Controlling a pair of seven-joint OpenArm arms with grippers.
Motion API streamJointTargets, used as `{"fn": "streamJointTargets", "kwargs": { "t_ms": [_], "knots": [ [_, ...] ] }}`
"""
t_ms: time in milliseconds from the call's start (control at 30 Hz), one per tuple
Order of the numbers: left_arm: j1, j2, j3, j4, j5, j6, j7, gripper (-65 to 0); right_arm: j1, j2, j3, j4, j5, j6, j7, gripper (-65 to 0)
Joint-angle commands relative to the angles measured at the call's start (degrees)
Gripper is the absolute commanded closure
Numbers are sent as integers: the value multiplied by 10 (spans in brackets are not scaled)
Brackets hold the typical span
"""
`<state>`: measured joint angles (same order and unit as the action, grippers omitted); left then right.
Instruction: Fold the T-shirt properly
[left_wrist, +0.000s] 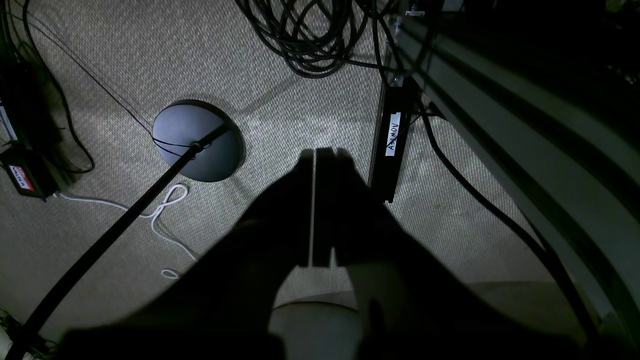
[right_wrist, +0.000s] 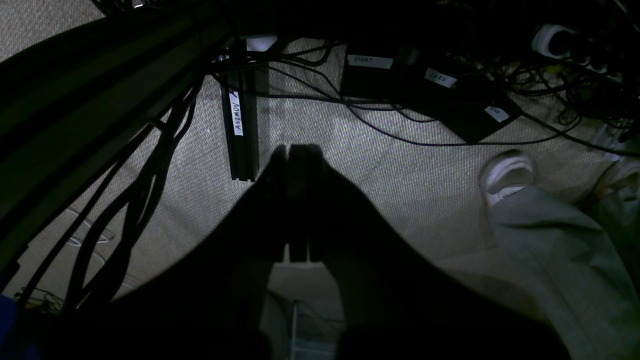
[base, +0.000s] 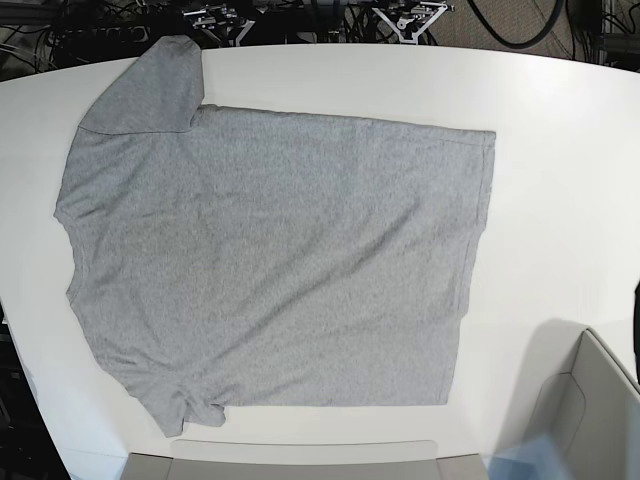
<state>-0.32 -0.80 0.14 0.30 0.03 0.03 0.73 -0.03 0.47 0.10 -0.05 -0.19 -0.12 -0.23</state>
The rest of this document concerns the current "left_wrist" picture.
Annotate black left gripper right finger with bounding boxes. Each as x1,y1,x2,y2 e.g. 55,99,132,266
314,147,585,360

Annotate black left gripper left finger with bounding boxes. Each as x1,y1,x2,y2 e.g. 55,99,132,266
65,149,314,360

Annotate round black stand base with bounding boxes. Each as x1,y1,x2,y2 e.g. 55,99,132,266
151,99,247,183

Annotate black stand pole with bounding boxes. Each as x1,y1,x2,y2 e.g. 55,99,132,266
6,124,230,360

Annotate black labelled power box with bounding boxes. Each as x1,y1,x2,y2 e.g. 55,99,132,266
367,78,419,204

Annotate black device with red label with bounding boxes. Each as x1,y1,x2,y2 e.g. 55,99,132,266
0,146,58,199

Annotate white cable on floor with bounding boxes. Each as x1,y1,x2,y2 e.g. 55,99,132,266
54,183,199,280

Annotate thick black floor cable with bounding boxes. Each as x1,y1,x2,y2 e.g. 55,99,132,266
415,100,601,341

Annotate aluminium table frame rail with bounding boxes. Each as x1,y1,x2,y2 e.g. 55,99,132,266
395,0,639,359

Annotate coiled black cable bundle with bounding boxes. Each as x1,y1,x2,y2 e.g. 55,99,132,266
235,0,401,80

